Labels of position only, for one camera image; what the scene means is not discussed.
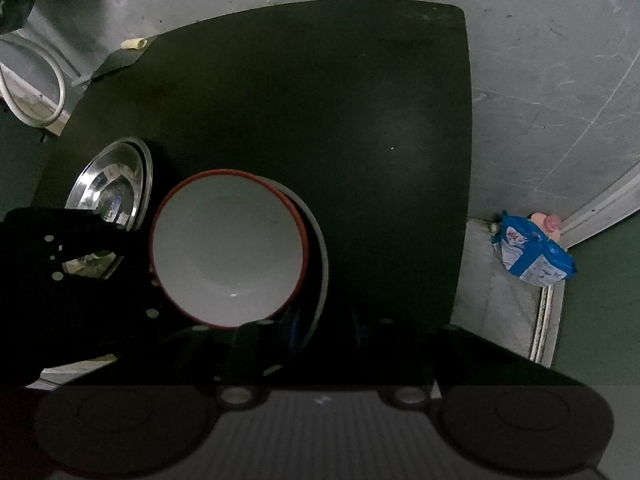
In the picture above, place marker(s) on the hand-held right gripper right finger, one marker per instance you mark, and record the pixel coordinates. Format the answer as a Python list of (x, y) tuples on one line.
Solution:
[(380, 350)]

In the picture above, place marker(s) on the blue plastic packet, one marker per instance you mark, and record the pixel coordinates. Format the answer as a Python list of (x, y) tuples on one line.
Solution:
[(535, 255)]

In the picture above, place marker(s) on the large steel basin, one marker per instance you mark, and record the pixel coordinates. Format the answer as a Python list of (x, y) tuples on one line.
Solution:
[(146, 170)]

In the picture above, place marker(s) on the deep steel bowl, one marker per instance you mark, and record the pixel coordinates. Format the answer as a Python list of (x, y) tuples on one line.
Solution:
[(318, 260)]

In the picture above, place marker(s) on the steel plate with sticker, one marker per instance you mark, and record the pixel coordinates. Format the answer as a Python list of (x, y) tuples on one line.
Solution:
[(102, 185)]

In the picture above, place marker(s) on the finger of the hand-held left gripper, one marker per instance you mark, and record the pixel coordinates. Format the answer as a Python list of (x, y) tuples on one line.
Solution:
[(30, 250)]

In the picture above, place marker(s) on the cream paper roll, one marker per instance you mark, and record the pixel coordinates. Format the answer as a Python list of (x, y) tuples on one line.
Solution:
[(134, 44)]

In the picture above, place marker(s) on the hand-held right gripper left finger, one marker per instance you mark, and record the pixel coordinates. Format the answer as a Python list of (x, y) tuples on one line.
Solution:
[(260, 350)]

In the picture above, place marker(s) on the white ceramic bowl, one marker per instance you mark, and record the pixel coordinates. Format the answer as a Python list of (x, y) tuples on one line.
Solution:
[(230, 252), (303, 225)]

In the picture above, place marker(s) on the pink bottle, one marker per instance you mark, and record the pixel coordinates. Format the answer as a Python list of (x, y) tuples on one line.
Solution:
[(549, 222)]

